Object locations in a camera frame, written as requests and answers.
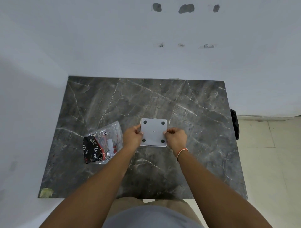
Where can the person's right hand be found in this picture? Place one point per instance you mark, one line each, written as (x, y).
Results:
(177, 141)

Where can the Dove tissue plastic packet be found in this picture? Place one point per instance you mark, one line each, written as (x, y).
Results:
(101, 145)

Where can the person's left hand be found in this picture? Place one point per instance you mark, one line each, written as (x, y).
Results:
(131, 138)

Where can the person's right forearm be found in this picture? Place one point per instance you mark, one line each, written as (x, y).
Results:
(216, 192)

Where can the yellowish tape patch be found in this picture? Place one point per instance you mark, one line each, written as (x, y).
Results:
(46, 192)

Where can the black object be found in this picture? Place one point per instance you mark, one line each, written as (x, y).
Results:
(234, 124)

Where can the person's grey shirt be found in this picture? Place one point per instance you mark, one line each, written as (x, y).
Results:
(150, 218)

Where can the person's left forearm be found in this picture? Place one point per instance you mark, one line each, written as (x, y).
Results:
(91, 192)

